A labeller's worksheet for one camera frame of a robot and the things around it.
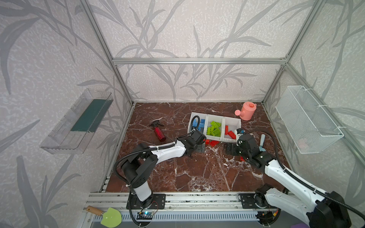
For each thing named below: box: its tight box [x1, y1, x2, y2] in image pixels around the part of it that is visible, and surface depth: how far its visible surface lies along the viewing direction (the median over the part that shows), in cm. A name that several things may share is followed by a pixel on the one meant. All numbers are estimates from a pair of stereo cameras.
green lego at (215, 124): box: [210, 120, 222, 129], surface depth 107 cm
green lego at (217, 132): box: [212, 127, 221, 137], surface depth 98 cm
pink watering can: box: [234, 101, 258, 121], surface depth 106 cm
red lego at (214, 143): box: [210, 140, 221, 147], surface depth 97 cm
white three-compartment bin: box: [187, 111, 242, 143], surface depth 101 cm
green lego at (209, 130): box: [206, 126, 212, 136], surface depth 101 cm
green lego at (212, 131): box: [210, 125, 216, 137], surface depth 101 cm
